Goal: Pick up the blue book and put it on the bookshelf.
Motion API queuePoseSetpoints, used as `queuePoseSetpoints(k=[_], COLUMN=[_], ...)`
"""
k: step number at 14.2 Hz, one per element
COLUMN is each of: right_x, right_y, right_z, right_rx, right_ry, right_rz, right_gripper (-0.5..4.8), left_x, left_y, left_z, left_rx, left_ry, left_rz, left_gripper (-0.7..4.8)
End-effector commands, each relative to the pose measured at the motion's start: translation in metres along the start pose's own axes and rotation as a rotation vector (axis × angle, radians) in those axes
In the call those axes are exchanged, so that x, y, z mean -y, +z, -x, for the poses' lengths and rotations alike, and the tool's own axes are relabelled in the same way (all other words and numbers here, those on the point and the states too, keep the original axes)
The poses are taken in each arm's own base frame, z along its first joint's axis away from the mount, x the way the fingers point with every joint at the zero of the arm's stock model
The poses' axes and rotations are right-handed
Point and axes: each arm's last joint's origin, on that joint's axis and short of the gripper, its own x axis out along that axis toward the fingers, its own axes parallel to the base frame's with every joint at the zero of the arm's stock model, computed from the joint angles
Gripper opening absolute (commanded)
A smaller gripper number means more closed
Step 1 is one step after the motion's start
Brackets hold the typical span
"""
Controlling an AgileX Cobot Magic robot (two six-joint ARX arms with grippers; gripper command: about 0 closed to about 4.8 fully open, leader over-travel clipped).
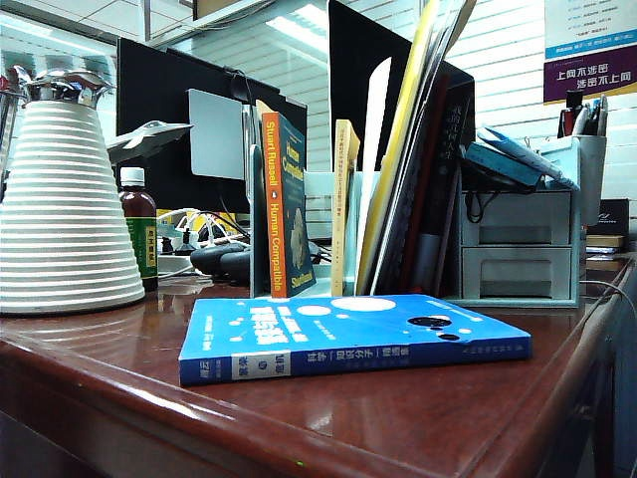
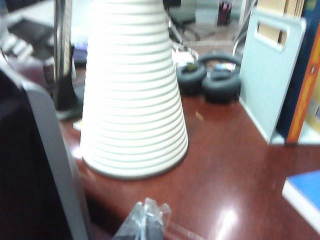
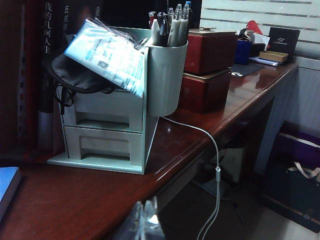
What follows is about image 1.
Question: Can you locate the purple and white poster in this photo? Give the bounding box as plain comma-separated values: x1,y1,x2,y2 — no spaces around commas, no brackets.
542,0,637,106

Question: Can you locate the black computer monitor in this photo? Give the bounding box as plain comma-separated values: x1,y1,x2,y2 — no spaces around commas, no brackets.
115,37,309,213

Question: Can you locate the grey rectangular panel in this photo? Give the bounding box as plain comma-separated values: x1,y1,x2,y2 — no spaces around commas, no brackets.
187,88,246,180

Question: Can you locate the teal notebook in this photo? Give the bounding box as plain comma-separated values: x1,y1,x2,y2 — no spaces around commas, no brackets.
462,141,546,190

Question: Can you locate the black box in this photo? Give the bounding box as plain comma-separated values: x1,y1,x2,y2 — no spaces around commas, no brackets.
594,197,632,238

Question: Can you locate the black upright panel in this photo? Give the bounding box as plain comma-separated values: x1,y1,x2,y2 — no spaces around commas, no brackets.
327,0,477,173

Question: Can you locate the black marker pen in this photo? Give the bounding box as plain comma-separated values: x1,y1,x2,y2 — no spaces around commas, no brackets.
556,89,584,139

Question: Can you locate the white paper sheet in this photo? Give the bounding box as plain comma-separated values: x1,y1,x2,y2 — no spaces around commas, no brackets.
355,56,393,290

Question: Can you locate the yellow folder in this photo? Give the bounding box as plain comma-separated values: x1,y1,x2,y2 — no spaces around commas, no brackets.
355,0,442,295

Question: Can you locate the white organizer drawer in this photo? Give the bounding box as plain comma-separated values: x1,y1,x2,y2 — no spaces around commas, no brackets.
461,247,572,300
461,191,572,246

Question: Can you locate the white pen cup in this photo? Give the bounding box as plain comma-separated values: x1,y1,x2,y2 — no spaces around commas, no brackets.
571,132,609,225

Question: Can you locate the brown bottle green label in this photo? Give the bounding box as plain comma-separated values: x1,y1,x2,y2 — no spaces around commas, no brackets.
117,166,160,293

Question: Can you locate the thin white cable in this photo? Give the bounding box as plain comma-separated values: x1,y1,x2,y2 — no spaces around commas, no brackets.
579,278,637,310

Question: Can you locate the light blue desk bookshelf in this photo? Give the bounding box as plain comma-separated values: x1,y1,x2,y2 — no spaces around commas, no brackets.
248,136,583,309

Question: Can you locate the thin yellow book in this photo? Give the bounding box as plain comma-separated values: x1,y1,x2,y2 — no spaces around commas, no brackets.
331,118,361,298

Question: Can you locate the grey model airplane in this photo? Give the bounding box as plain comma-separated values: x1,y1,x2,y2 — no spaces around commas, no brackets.
106,120,194,165

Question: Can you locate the blue paperback book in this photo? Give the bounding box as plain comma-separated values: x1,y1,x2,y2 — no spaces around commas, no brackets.
178,293,532,387

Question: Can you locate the white power strip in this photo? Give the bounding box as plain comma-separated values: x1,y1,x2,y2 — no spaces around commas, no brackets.
156,251,200,274

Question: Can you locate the dark red book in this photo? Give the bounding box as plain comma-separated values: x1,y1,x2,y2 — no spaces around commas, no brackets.
397,74,452,295

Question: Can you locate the light blue paper pack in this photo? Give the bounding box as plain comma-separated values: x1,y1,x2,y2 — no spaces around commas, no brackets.
476,124,581,191

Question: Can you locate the dark grey pouch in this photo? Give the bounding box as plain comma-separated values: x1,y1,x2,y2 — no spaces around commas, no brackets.
190,242,253,285

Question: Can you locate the brown notebook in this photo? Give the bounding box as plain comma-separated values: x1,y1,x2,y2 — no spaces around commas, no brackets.
585,234,627,250

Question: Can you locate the dark magazine stack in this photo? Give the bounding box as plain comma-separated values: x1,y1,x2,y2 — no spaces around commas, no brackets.
370,0,479,298

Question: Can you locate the black book Chinese title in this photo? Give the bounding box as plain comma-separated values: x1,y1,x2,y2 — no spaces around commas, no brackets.
412,84,474,295

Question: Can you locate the orange Human Compatible book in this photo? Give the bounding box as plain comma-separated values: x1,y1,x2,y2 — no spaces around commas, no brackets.
262,112,318,299

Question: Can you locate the blue grey pen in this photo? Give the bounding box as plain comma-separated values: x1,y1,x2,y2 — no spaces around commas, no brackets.
594,94,609,136

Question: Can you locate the white ribbed thermos jug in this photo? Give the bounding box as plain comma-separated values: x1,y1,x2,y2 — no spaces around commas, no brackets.
0,64,146,316

